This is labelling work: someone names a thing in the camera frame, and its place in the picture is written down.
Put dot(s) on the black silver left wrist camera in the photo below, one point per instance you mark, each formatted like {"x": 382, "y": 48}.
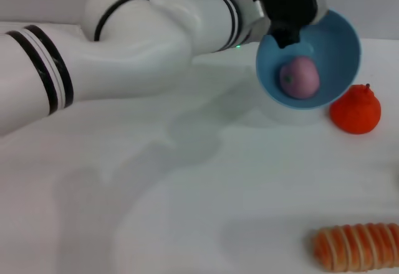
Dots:
{"x": 290, "y": 0}

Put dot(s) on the orange striped toy bread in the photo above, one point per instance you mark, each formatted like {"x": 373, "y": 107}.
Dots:
{"x": 358, "y": 249}

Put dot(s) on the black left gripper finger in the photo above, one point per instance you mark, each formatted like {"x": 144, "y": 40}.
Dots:
{"x": 286, "y": 39}

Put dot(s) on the orange toy tangerine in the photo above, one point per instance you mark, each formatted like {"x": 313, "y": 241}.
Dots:
{"x": 355, "y": 112}

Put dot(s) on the blue bowl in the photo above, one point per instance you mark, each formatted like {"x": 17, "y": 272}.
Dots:
{"x": 336, "y": 62}

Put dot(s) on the pink toy peach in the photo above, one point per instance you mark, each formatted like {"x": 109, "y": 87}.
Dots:
{"x": 300, "y": 78}

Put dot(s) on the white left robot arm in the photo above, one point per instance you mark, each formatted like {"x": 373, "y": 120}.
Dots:
{"x": 124, "y": 53}

